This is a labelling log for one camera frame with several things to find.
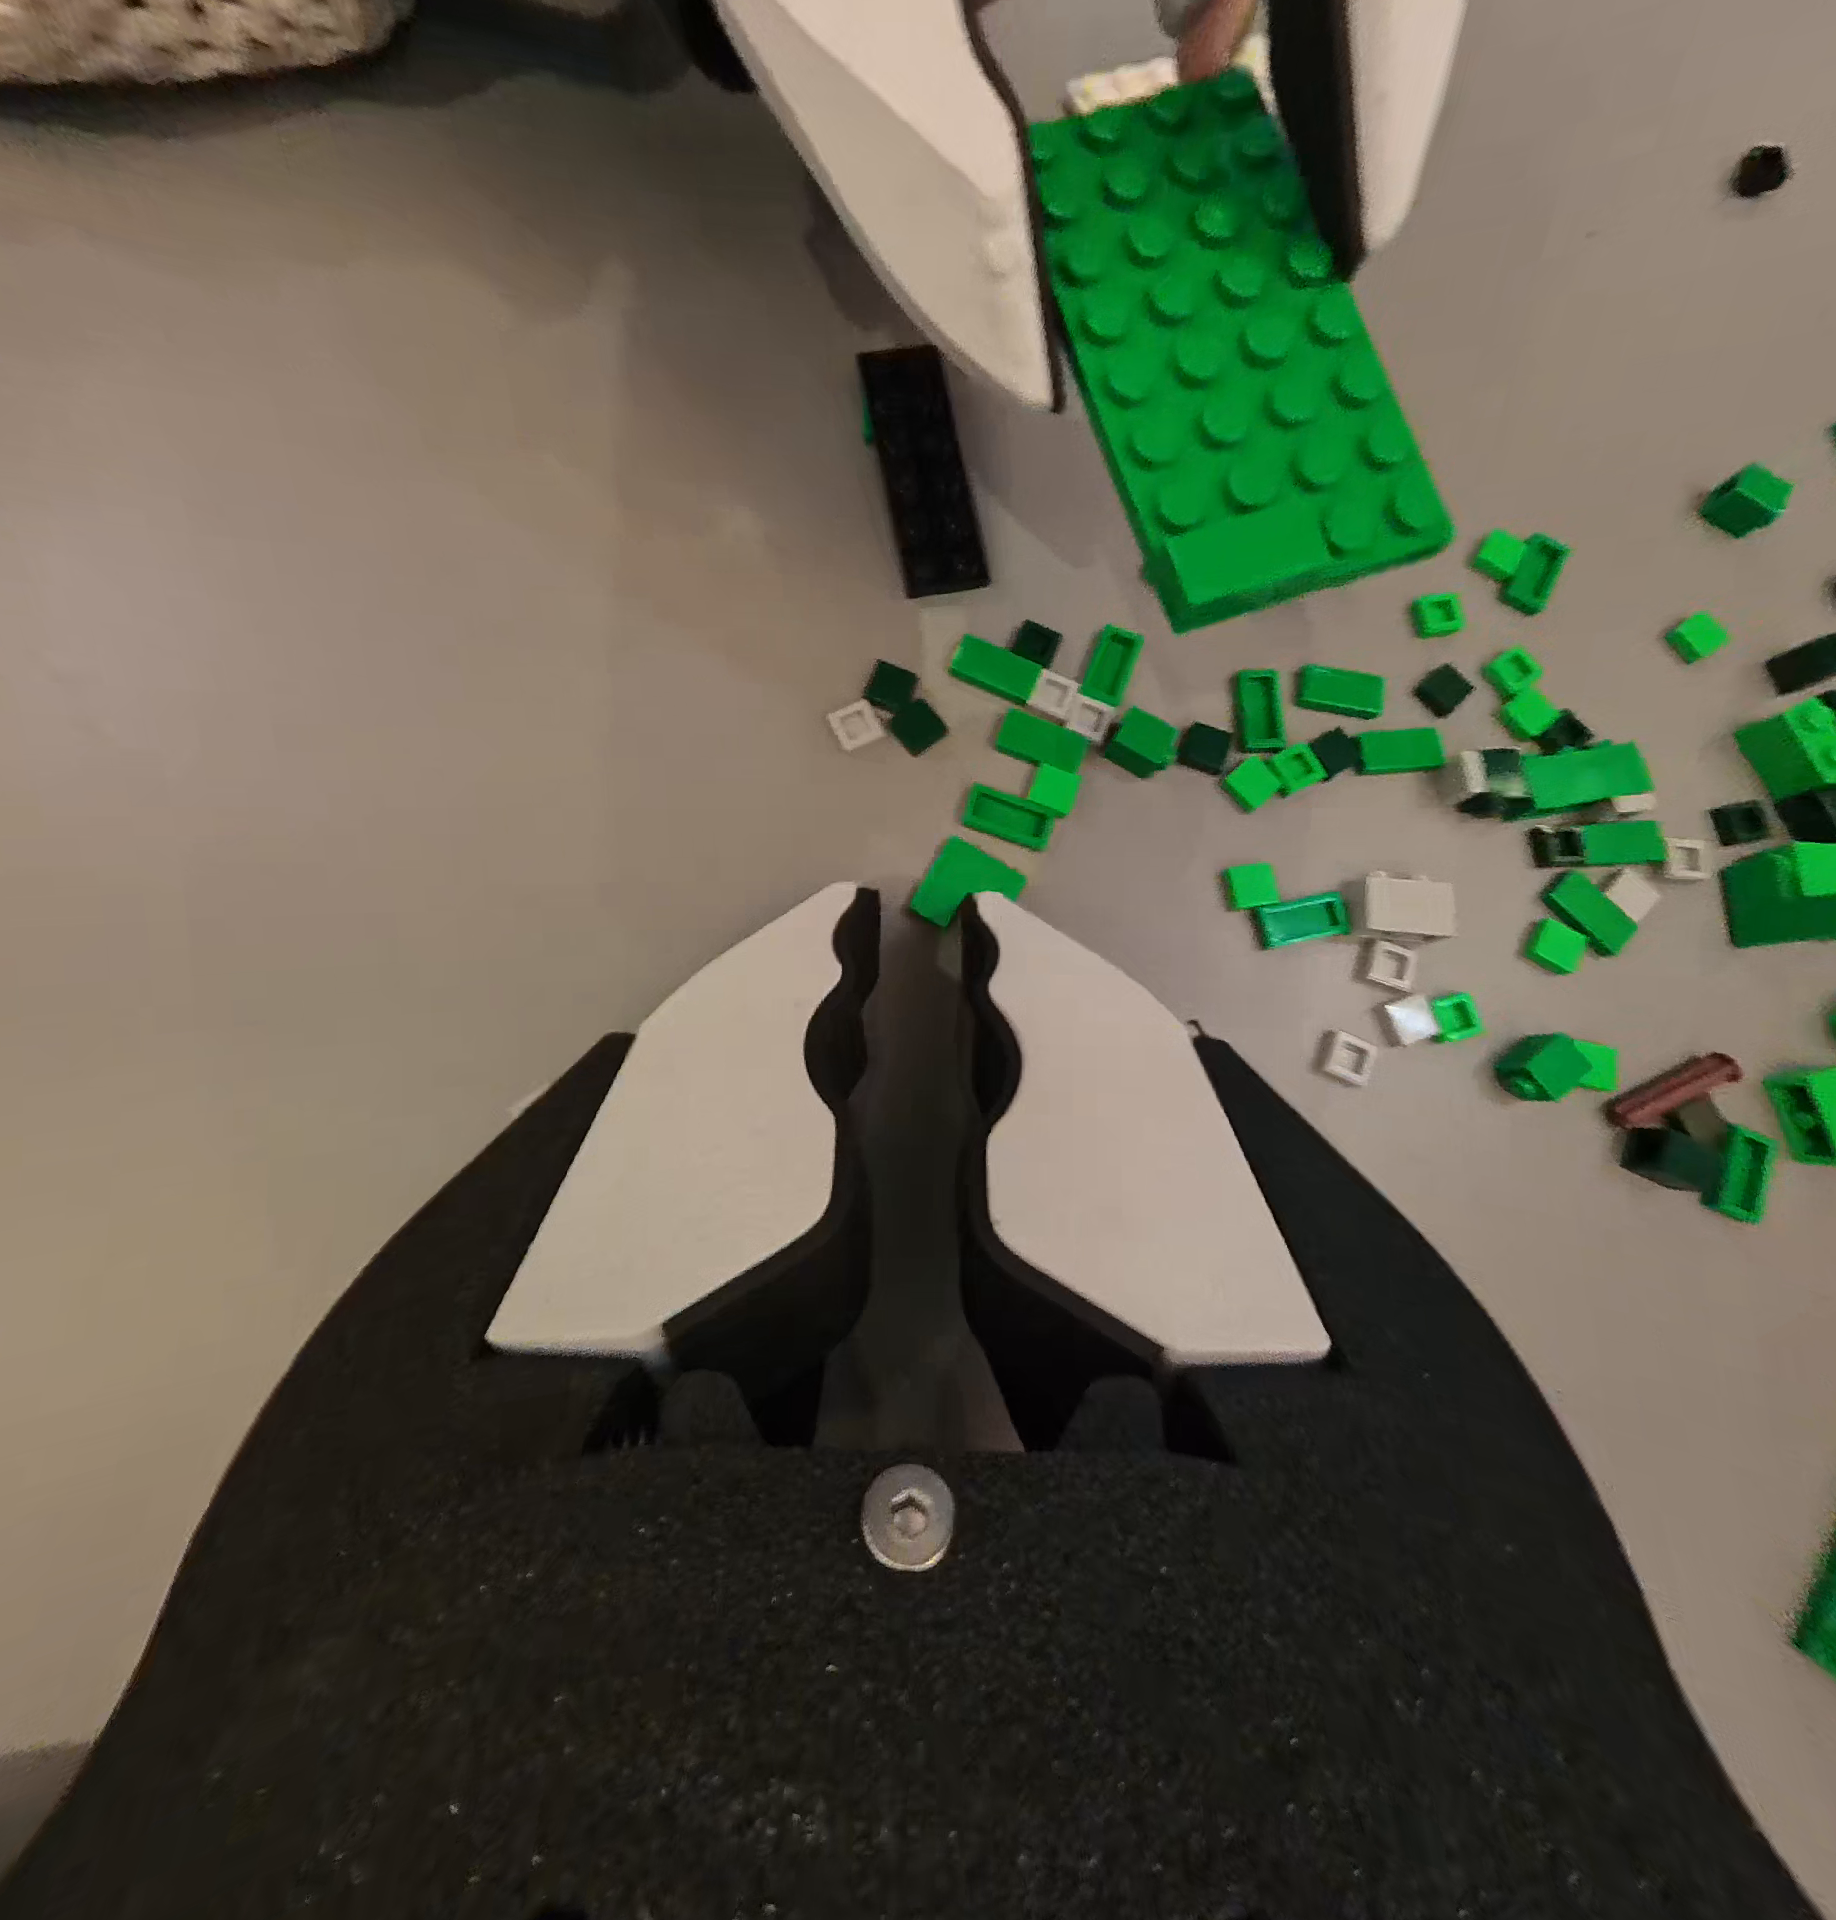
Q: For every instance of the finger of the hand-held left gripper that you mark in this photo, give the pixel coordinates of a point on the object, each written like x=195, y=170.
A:
x=1397, y=90
x=888, y=151

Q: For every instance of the black lego plate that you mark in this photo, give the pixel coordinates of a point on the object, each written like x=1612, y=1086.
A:
x=927, y=473

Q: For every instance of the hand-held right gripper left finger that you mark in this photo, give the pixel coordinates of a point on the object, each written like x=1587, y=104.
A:
x=677, y=1201

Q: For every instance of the green L-shaped lego tile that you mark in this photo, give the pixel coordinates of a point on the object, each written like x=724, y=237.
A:
x=957, y=885

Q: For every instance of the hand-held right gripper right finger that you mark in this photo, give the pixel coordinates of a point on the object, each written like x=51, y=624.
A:
x=1143, y=1201

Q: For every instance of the grey lego brick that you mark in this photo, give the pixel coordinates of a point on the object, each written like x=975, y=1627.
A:
x=1411, y=906

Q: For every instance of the small black lego piece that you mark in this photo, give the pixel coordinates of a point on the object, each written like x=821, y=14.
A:
x=1761, y=173

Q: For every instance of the green lego base plate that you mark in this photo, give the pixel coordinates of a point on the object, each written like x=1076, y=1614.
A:
x=1233, y=376

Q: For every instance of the person's left hand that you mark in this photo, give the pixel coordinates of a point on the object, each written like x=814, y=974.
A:
x=1222, y=37

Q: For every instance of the pile of loose lego pieces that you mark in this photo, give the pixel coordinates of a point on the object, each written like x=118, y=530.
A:
x=1587, y=772

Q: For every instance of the brown lego bar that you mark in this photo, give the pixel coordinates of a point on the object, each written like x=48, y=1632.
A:
x=1676, y=1091

